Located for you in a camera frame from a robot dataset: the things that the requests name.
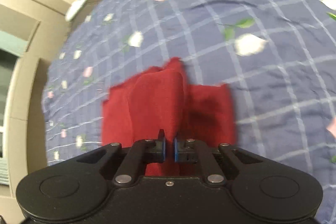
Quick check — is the red long sleeve sweater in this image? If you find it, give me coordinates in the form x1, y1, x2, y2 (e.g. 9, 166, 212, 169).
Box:
101, 57, 237, 176

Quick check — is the blue floral checked quilt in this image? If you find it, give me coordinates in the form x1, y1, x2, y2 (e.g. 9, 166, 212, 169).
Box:
42, 0, 335, 223

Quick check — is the teal window curtain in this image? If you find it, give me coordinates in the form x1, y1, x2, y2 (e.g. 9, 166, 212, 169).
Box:
0, 31, 29, 57

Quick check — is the beige built-in cabinet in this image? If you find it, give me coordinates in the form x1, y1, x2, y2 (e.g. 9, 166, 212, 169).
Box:
1, 0, 68, 223

